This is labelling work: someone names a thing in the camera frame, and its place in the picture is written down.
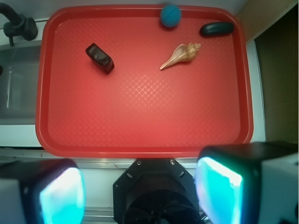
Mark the beige conch seashell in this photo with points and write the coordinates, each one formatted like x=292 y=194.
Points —
x=182 y=53

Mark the glossy black box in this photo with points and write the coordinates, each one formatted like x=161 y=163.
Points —
x=100 y=58

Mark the black faucet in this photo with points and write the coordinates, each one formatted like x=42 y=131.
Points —
x=17 y=25

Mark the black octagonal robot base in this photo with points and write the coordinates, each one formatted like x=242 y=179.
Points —
x=156 y=191

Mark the black oval case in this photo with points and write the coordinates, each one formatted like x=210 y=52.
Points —
x=217 y=28

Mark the blue textured ball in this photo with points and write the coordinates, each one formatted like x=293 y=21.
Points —
x=170 y=16

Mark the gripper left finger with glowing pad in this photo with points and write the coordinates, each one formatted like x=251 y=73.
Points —
x=42 y=192

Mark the red plastic tray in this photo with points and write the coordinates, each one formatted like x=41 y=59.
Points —
x=138 y=110

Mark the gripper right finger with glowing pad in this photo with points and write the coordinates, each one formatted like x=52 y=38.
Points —
x=254 y=183

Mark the grey metal sink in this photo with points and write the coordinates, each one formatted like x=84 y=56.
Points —
x=19 y=68

